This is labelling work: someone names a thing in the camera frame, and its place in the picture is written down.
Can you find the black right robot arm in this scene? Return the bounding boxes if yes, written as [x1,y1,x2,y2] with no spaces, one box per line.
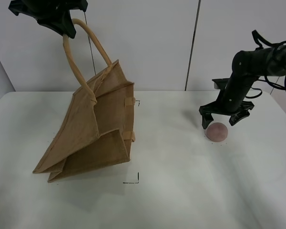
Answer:
[199,45,286,129]

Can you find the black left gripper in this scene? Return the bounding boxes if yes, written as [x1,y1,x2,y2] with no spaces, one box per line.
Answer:
[8,0,88,39]

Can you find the pink peach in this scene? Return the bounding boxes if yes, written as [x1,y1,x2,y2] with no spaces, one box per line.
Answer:
[205,122,228,142]

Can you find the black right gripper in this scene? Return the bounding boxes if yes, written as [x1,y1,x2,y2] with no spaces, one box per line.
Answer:
[199,100,254,129]

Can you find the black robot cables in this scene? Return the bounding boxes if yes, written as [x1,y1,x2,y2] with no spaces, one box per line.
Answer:
[246,30,286,105]

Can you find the brown linen tote bag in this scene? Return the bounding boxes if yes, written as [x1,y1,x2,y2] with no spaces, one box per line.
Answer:
[34,19,135,182]

